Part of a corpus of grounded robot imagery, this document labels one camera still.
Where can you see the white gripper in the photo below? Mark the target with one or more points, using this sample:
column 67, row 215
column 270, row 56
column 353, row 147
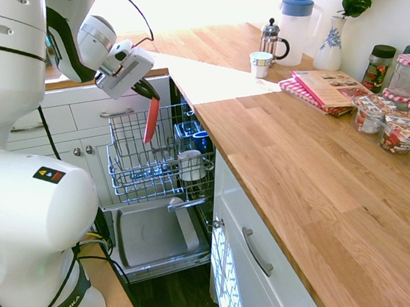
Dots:
column 131, row 71

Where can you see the red plate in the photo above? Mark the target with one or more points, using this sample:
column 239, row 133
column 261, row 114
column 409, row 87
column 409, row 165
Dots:
column 152, row 118

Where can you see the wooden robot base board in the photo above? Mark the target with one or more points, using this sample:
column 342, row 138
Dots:
column 114, row 299

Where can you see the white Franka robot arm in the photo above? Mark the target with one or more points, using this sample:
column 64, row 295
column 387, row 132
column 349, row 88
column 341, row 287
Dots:
column 15, row 65

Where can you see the grey dishwasher door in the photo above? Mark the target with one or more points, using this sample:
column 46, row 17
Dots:
column 151, row 236

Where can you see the white cabinet with drawers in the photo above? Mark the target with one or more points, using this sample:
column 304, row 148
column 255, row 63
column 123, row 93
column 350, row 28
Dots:
column 82, row 121

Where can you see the blue cup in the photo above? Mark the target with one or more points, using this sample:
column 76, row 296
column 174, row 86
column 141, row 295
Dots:
column 202, row 140

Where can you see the silver cabinet knob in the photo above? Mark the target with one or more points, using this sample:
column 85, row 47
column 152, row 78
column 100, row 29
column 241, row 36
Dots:
column 89, row 149
column 218, row 223
column 77, row 152

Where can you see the white mug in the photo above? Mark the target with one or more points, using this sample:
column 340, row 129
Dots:
column 190, row 165

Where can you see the white paper cup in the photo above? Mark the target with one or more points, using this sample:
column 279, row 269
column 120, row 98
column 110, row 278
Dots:
column 260, row 65

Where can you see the glass French press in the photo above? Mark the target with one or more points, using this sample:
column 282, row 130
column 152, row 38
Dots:
column 271, row 42

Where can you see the red checkered book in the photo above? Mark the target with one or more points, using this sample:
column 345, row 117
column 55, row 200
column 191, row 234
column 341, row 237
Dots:
column 297, row 90

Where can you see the plastic pitcher with blue lid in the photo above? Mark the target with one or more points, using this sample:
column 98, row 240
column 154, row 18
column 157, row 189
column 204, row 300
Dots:
column 294, row 34

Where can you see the pink cookbook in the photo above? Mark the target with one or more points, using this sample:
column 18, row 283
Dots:
column 327, row 87

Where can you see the white vase blue floral print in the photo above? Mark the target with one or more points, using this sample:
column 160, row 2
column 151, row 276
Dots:
column 327, row 52

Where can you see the white cloth black branch print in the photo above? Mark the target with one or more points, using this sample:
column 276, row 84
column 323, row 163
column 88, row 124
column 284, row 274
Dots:
column 227, row 282

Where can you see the nut snack cup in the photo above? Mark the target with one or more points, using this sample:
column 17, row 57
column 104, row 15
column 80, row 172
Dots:
column 401, row 137
column 370, row 118

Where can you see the green leafy plant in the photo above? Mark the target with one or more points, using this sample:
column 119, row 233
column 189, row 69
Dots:
column 355, row 4

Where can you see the dark jar with black lid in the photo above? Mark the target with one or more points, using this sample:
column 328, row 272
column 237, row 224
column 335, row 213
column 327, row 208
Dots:
column 377, row 69

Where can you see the white cabinet under counter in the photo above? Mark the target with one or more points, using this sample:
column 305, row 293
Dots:
column 284, row 299

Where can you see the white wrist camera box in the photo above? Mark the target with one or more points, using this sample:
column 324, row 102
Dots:
column 121, row 53

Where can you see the metal dishwasher slide rail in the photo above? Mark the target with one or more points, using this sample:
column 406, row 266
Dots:
column 188, row 205

